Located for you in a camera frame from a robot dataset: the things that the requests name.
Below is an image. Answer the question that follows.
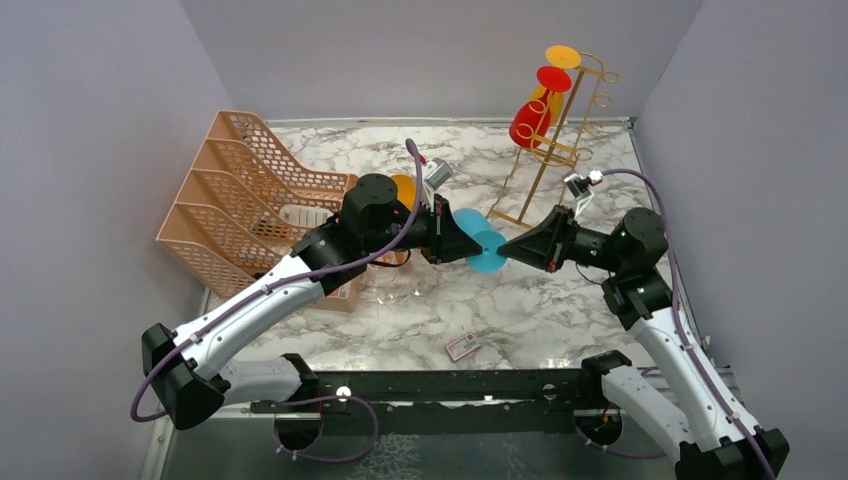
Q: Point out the yellow plastic wine glass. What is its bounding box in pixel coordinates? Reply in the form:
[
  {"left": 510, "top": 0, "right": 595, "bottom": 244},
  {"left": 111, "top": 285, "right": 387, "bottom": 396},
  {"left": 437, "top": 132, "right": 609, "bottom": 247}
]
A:
[{"left": 391, "top": 174, "right": 416, "bottom": 210}]

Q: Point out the red white staples box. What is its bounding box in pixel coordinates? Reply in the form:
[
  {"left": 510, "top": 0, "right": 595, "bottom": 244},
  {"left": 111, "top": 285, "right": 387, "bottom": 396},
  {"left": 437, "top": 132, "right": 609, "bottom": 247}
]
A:
[{"left": 445, "top": 333, "right": 481, "bottom": 363}]

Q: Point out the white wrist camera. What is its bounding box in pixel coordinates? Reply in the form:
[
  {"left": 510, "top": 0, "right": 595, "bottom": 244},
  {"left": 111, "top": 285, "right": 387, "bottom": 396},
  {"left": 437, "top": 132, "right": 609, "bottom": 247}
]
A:
[
  {"left": 422, "top": 158, "right": 453, "bottom": 211},
  {"left": 563, "top": 170, "right": 604, "bottom": 218}
]

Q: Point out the clear wine glass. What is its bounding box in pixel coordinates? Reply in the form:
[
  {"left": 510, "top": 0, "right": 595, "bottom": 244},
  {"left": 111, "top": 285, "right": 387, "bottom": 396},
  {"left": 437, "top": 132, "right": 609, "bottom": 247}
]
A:
[
  {"left": 366, "top": 261, "right": 403, "bottom": 306},
  {"left": 409, "top": 263, "right": 439, "bottom": 298}
]

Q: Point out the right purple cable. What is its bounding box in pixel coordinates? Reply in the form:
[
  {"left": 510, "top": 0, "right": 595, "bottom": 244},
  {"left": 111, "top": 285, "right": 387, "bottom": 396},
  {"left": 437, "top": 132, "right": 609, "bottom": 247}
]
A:
[{"left": 572, "top": 168, "right": 778, "bottom": 480}]

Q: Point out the yellow wine glass top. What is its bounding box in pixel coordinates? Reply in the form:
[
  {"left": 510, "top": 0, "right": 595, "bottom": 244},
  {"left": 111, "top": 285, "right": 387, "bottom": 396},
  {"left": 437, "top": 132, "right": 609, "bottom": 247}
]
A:
[{"left": 530, "top": 45, "right": 582, "bottom": 125}]

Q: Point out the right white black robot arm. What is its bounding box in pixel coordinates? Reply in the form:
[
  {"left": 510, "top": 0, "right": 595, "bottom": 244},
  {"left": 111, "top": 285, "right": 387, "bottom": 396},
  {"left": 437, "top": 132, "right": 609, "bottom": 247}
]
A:
[{"left": 498, "top": 205, "right": 789, "bottom": 479}]

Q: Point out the purple cable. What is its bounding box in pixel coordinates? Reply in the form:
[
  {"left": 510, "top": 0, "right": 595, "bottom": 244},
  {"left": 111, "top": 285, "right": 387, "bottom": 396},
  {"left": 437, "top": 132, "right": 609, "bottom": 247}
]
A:
[
  {"left": 129, "top": 138, "right": 425, "bottom": 465},
  {"left": 572, "top": 168, "right": 778, "bottom": 480}
]

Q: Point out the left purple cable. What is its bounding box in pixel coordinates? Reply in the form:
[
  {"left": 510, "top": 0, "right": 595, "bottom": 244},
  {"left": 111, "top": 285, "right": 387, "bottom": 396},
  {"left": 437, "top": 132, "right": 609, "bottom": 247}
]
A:
[{"left": 129, "top": 138, "right": 425, "bottom": 465}]

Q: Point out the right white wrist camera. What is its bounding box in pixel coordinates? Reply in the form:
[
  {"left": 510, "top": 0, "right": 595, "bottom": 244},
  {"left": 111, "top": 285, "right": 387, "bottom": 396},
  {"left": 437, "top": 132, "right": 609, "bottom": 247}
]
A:
[{"left": 563, "top": 170, "right": 604, "bottom": 218}]

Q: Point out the peach plastic file organizer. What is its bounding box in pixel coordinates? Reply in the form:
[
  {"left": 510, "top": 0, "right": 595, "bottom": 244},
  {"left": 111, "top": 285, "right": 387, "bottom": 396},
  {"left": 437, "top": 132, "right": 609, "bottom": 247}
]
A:
[{"left": 156, "top": 110, "right": 358, "bottom": 300}]

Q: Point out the white packaged item card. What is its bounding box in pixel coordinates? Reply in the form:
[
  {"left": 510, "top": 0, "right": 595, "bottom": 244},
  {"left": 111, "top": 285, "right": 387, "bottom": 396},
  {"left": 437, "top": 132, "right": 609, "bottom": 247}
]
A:
[{"left": 279, "top": 204, "right": 333, "bottom": 229}]

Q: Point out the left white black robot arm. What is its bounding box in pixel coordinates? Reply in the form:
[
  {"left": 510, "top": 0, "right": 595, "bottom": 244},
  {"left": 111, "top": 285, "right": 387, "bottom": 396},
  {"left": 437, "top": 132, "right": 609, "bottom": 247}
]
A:
[{"left": 131, "top": 173, "right": 483, "bottom": 430}]

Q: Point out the red plastic wine glass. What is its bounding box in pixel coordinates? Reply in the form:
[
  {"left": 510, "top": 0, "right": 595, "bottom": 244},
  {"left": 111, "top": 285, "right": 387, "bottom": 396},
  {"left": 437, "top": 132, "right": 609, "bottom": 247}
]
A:
[{"left": 509, "top": 99, "right": 551, "bottom": 148}]

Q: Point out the gold wire wine glass rack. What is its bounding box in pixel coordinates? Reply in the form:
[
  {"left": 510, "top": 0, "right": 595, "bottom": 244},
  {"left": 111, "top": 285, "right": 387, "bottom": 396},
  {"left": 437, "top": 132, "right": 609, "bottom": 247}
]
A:
[{"left": 486, "top": 50, "right": 620, "bottom": 228}]

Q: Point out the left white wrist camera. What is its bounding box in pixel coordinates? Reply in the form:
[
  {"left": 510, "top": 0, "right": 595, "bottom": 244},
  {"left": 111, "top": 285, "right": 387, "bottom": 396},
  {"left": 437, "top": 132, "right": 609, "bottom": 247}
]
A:
[{"left": 422, "top": 158, "right": 453, "bottom": 211}]

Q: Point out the blue plastic wine glass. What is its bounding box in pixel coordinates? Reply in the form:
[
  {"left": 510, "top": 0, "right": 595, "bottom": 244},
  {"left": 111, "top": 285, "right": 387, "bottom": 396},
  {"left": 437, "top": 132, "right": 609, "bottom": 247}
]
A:
[{"left": 453, "top": 208, "right": 507, "bottom": 274}]

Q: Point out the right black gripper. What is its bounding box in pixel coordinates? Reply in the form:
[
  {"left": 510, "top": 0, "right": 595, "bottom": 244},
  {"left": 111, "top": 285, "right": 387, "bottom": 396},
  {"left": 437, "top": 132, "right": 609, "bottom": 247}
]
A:
[{"left": 498, "top": 204, "right": 627, "bottom": 273}]

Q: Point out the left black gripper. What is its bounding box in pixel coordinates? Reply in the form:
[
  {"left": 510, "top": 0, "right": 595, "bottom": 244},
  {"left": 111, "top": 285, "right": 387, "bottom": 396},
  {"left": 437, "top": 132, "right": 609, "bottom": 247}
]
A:
[{"left": 365, "top": 194, "right": 483, "bottom": 265}]

